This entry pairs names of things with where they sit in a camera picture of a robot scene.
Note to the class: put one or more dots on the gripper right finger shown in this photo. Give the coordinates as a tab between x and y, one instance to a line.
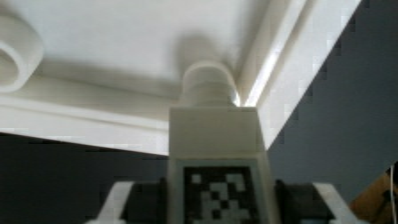
343	216

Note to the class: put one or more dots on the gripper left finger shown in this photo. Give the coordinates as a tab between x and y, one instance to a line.
112	209

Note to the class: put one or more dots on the white leg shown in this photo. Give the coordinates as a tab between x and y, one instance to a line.
218	180

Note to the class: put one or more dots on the white square table top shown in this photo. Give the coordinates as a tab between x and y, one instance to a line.
121	43

